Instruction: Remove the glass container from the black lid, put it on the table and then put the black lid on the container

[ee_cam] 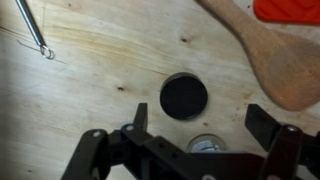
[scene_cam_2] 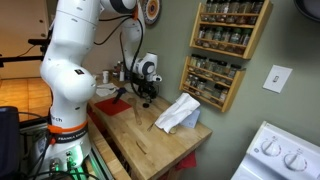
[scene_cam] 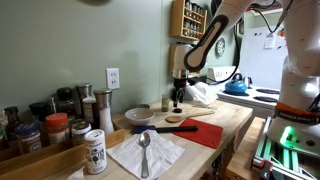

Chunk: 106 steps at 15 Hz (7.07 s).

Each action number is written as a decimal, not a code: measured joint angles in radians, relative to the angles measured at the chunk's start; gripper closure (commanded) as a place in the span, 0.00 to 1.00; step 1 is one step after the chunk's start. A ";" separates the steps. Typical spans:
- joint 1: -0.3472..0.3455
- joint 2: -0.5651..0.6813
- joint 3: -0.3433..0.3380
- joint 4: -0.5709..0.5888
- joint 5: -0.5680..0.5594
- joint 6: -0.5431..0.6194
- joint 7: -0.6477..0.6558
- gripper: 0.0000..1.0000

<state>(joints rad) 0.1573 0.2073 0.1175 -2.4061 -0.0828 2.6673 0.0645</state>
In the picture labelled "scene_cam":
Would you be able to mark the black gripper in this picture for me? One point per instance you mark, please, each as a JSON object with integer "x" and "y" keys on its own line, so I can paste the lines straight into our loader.
{"x": 180, "y": 85}

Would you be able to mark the small black jar lid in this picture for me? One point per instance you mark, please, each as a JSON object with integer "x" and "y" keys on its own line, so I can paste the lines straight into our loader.
{"x": 177, "y": 110}

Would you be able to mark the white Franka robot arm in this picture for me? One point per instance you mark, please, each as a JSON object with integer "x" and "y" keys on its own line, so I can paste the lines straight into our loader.
{"x": 300, "y": 83}

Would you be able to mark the white lid spice jar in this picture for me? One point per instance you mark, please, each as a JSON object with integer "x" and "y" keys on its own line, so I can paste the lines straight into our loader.
{"x": 80, "y": 131}

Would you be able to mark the red lid spice jar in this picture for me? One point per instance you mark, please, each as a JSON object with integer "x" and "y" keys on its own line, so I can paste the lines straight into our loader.
{"x": 56, "y": 128}

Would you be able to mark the blue lid spice jar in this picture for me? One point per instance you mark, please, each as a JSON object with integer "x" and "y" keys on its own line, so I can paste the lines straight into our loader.
{"x": 28, "y": 138}

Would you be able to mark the wooden cutting board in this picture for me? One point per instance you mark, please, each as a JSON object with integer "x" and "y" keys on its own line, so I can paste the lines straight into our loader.
{"x": 186, "y": 116}

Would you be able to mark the white crumpled cloth towel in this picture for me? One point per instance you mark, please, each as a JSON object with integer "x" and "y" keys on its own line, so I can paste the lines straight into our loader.
{"x": 203, "y": 92}

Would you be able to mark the black spatula with blue head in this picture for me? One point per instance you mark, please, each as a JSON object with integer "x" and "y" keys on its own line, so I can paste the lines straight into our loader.
{"x": 166, "y": 129}

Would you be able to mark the small grey dish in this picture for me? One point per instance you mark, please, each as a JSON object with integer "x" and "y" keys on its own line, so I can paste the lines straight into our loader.
{"x": 143, "y": 106}

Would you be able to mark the white ceramic bowl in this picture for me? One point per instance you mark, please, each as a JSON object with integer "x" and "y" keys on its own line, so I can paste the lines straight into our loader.
{"x": 140, "y": 115}

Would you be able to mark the red silicone mat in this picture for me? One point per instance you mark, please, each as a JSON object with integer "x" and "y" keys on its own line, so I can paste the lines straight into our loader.
{"x": 203, "y": 133}

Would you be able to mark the blue kettle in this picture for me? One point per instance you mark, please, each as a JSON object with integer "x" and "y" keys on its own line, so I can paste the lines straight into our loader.
{"x": 236, "y": 86}

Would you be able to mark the white paper napkin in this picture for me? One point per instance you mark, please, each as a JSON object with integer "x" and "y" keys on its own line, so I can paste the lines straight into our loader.
{"x": 160, "y": 156}

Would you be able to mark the metal spoon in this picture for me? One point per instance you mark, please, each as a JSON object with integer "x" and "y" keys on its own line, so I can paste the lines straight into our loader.
{"x": 144, "y": 150}

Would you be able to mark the white electric stove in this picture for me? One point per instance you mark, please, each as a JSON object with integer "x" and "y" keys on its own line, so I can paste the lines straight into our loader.
{"x": 246, "y": 98}

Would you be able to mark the small steel cup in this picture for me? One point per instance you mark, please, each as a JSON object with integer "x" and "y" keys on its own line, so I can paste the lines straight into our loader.
{"x": 248, "y": 81}

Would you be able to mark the steel grinder with white base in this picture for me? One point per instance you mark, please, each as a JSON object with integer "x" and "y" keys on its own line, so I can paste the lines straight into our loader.
{"x": 105, "y": 113}

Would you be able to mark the white refrigerator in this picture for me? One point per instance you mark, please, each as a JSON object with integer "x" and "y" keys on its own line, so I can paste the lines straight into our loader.
{"x": 260, "y": 63}

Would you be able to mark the white labelled spice bottle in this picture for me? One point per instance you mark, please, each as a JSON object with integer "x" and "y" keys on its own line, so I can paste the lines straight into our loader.
{"x": 88, "y": 110}

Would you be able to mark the tall steel grinder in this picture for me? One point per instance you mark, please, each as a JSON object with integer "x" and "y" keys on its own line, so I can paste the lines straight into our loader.
{"x": 83, "y": 91}

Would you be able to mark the white printed spice shaker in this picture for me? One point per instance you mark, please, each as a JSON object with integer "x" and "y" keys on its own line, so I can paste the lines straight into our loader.
{"x": 95, "y": 151}

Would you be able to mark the dark bottle with round cap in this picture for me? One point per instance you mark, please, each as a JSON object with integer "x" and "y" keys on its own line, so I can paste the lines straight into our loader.
{"x": 65, "y": 101}

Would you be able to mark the picture with red print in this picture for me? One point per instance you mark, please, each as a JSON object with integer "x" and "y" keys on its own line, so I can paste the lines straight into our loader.
{"x": 281, "y": 32}

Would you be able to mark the black cap spice bottle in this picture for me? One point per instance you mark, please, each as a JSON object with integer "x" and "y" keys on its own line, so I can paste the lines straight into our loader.
{"x": 39, "y": 111}

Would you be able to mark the wooden tray box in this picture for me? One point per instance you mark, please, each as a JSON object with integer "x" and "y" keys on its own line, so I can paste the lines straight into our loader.
{"x": 50, "y": 158}

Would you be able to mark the small dark sauce bottle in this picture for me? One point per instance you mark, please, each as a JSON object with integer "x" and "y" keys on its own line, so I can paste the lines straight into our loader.
{"x": 11, "y": 121}

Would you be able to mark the dark rimmed wall plate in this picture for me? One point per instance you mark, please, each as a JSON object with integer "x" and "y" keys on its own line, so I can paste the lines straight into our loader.
{"x": 220, "y": 46}

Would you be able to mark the white wall power outlet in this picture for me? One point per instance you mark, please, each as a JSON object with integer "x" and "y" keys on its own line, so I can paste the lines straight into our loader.
{"x": 112, "y": 78}

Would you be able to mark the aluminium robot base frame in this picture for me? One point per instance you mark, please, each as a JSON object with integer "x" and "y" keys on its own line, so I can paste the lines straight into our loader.
{"x": 283, "y": 160}

